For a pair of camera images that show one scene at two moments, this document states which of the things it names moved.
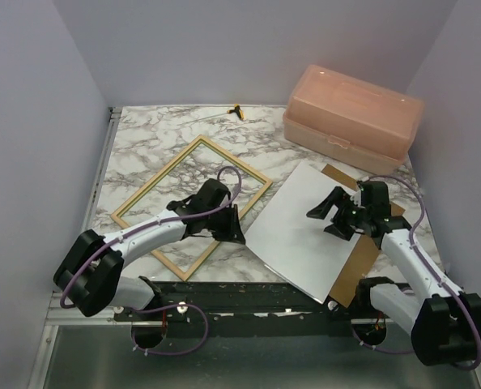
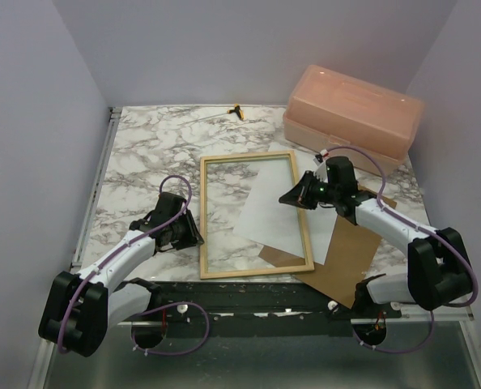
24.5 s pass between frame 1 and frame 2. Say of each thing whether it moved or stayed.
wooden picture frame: moved
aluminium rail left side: stayed
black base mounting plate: stayed
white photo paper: moved
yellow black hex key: stayed
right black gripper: moved
